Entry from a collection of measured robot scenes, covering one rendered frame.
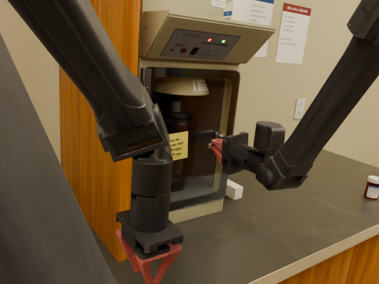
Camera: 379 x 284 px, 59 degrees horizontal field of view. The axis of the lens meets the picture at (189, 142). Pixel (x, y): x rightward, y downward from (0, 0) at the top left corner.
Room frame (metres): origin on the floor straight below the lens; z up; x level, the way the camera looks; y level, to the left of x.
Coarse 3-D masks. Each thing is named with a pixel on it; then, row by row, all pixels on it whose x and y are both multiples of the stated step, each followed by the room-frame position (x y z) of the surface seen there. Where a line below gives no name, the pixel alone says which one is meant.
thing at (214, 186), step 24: (168, 72) 0.84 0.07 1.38; (192, 72) 0.88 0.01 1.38; (216, 72) 0.93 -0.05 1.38; (168, 96) 0.84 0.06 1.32; (192, 96) 0.88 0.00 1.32; (216, 96) 0.93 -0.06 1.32; (168, 120) 0.84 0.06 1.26; (192, 120) 0.89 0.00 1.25; (216, 120) 0.94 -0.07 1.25; (192, 144) 0.89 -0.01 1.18; (192, 168) 0.90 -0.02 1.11; (216, 168) 0.95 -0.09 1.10; (192, 192) 0.90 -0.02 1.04; (216, 192) 0.95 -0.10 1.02
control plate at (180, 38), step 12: (180, 36) 0.77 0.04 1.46; (192, 36) 0.79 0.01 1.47; (204, 36) 0.80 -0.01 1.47; (216, 36) 0.82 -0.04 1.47; (228, 36) 0.84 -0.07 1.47; (240, 36) 0.86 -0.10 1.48; (168, 48) 0.79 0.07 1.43; (180, 48) 0.81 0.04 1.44; (192, 48) 0.82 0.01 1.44; (204, 48) 0.84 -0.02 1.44; (216, 48) 0.86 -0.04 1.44; (228, 48) 0.88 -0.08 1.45
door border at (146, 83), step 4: (144, 68) 0.80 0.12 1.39; (148, 68) 0.81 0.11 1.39; (148, 72) 0.81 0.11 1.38; (144, 76) 0.80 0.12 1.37; (148, 76) 0.81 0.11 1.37; (144, 80) 0.80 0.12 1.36; (148, 80) 0.81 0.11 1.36; (144, 84) 0.80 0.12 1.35; (148, 84) 0.81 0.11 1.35; (148, 88) 0.81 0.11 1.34; (148, 92) 0.81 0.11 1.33
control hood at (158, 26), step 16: (144, 16) 0.79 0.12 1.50; (160, 16) 0.74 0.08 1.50; (176, 16) 0.73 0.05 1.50; (192, 16) 0.75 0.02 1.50; (208, 16) 0.77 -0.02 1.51; (144, 32) 0.79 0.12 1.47; (160, 32) 0.74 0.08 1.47; (208, 32) 0.80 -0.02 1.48; (224, 32) 0.82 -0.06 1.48; (240, 32) 0.85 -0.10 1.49; (256, 32) 0.87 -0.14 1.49; (272, 32) 0.90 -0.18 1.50; (144, 48) 0.79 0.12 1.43; (160, 48) 0.78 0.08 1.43; (240, 48) 0.90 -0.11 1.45; (256, 48) 0.93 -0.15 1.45
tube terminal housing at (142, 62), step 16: (144, 0) 0.81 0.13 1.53; (160, 0) 0.83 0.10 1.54; (176, 0) 0.86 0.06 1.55; (192, 0) 0.88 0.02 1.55; (208, 0) 0.91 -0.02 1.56; (144, 64) 0.81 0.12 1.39; (160, 64) 0.84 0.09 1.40; (176, 64) 0.86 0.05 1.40; (192, 64) 0.89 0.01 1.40; (208, 64) 0.92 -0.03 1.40; (224, 64) 0.96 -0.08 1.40; (192, 208) 0.92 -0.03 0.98; (208, 208) 0.96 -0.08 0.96
